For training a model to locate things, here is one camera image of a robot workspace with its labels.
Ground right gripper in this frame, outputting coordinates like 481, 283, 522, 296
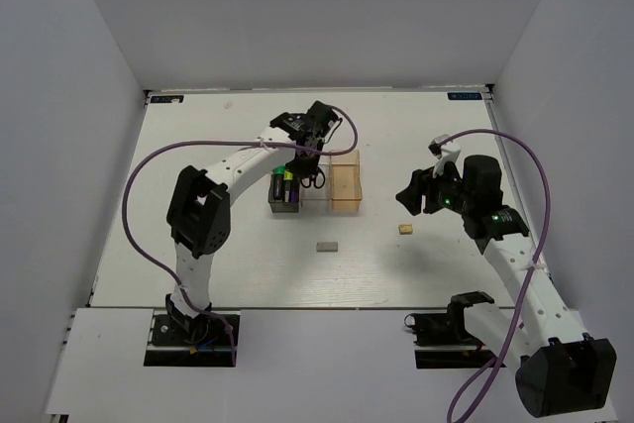
395, 158, 475, 216

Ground yellow cap black highlighter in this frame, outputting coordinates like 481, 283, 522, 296
283, 170, 294, 203

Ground black handled scissors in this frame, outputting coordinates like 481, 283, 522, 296
300, 167, 326, 190

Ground purple cap black highlighter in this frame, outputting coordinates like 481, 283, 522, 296
290, 177, 301, 204

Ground green cap black highlighter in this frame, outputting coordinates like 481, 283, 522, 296
269, 165, 285, 201

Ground grey white eraser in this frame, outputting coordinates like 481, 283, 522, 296
316, 242, 338, 253

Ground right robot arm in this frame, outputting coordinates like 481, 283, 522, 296
396, 155, 617, 418

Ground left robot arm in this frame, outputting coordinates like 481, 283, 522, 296
166, 101, 342, 343

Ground clear plastic bin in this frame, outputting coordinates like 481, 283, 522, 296
300, 157, 330, 211

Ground amber plastic bin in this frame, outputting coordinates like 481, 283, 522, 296
329, 150, 363, 214

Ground small tan eraser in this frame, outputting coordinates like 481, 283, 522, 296
398, 224, 413, 235

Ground smoky grey plastic bin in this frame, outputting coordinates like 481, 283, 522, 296
267, 164, 301, 214

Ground right blue corner label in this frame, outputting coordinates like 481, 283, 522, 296
447, 91, 482, 101

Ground blue corner label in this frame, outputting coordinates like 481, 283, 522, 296
447, 91, 482, 101
150, 95, 184, 104

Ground left blue corner label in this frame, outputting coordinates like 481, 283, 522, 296
150, 95, 184, 104

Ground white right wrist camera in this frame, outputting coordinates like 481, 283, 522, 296
428, 135, 462, 178

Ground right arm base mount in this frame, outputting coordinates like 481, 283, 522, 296
403, 291, 495, 370

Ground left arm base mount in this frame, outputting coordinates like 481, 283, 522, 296
144, 313, 235, 368

